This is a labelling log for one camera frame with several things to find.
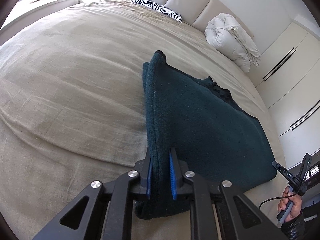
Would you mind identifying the dark teal knit sweater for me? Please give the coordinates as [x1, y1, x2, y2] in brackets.
[135, 51, 276, 219]

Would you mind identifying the black jacket sleeve forearm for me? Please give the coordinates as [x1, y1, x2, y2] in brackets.
[280, 202, 319, 239]

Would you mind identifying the person's right hand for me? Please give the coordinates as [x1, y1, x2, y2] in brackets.
[277, 187, 304, 222]

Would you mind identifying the beige bed sheet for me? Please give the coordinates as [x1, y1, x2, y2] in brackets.
[1, 1, 285, 239]

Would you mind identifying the white rolled duvet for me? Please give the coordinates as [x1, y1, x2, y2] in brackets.
[204, 13, 261, 73]

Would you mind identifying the white padded headboard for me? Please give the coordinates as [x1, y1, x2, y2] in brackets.
[152, 0, 254, 37]

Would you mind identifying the zebra print pillow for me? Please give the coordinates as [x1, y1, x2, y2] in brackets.
[131, 0, 182, 23]

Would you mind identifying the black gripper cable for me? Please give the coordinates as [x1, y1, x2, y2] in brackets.
[258, 195, 296, 212]

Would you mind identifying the white wardrobe with black handles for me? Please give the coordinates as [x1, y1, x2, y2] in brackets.
[249, 23, 319, 168]

